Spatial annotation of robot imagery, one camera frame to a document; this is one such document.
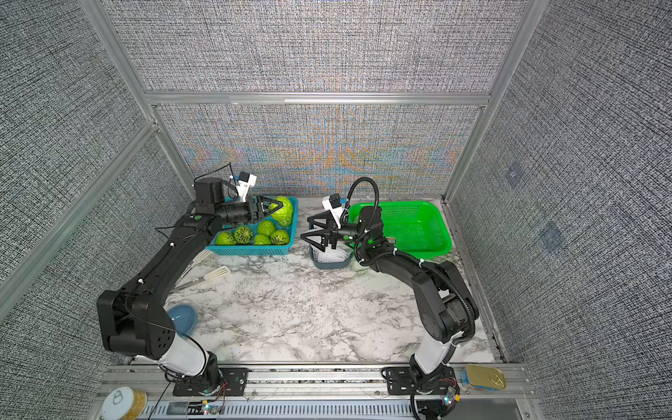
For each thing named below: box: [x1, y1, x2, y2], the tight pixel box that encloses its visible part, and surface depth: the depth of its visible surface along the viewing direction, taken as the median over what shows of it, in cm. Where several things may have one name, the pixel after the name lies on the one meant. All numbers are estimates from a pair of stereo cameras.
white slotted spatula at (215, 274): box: [169, 265, 232, 294], surface depth 95 cm
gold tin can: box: [460, 364, 506, 392], surface depth 72 cm
